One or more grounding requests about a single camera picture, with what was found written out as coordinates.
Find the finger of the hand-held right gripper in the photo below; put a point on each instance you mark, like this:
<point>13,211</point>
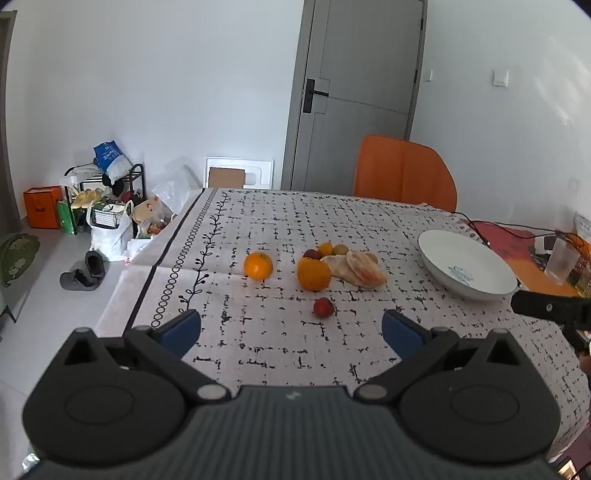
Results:
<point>549,307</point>

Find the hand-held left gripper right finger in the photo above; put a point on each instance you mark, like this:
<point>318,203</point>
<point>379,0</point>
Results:
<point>402,331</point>

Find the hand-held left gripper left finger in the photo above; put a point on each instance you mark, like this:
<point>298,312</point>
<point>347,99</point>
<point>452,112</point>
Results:
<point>178,331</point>

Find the clear pale pastry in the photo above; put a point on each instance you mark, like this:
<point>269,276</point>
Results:
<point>358,270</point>

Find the red apple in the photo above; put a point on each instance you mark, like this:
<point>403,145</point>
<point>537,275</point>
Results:
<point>323,307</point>

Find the white ceramic plate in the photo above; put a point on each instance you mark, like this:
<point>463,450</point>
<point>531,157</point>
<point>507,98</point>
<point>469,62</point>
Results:
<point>466,265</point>

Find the brown kiwi fruit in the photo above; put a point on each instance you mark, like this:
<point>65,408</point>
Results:
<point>340,249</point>

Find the large orange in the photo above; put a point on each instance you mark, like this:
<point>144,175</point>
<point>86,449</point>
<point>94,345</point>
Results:
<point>258,266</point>
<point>314,273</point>

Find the small tangerine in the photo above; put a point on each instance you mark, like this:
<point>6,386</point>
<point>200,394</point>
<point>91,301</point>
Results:
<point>326,249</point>

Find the clear plastic cup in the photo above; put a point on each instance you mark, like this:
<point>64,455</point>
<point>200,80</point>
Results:
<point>561,262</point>

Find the white power adapter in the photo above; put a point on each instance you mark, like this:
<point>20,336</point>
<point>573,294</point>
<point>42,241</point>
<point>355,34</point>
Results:
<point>545,244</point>

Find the red and orange mat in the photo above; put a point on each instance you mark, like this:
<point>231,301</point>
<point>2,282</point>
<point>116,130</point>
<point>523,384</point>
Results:
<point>508,251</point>

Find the grey slipper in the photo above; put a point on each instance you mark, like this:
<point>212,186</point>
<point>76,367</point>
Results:
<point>95,263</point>
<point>78,280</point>

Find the white shopping bag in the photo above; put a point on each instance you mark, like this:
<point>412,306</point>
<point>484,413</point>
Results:
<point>108,235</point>

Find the small dark red fruit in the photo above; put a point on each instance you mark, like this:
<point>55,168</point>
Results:
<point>311,254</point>

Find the beige printed bag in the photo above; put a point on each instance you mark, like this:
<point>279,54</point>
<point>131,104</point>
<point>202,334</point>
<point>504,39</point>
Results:
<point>150,212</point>

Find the clear plastic bag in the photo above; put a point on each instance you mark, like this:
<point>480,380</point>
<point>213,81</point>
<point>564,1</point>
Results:
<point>178,189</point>

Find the black shoe rack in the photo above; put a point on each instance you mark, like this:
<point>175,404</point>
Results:
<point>137,177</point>

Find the green box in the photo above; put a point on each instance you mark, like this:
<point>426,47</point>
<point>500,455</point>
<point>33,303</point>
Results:
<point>67,217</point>

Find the orange chair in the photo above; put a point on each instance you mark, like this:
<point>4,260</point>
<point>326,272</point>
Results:
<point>401,170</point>

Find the brown cardboard sheet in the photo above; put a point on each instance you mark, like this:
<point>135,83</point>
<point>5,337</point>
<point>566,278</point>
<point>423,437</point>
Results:
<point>226,177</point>

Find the yellow slippers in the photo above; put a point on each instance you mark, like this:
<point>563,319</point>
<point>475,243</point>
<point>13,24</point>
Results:
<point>87,197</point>

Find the green cushion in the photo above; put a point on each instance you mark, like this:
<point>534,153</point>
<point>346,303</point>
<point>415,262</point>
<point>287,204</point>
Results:
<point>18,258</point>

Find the orange box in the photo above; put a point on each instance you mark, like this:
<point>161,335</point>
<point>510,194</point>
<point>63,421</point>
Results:
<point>42,207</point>

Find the blue and white bag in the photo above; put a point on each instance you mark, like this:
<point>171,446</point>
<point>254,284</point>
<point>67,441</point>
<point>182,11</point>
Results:
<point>111,159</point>

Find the grey door with black lock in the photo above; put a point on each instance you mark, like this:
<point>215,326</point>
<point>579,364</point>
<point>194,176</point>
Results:
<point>364,60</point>

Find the white wall socket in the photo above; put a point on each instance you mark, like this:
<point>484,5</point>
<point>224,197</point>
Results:
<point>574,183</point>

